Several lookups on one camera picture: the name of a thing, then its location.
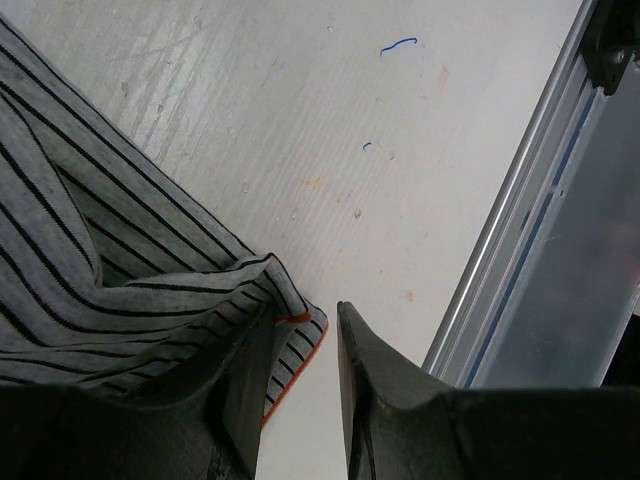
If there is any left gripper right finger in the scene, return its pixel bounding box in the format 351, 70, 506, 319
337, 302, 639, 479

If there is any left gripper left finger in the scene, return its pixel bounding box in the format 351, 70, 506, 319
1, 306, 275, 479

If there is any grey striped underwear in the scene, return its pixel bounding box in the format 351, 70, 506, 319
1, 21, 328, 414

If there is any aluminium mounting rail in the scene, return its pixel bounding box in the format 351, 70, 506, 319
423, 1, 639, 388

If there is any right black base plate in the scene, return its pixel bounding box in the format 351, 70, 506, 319
580, 0, 639, 96

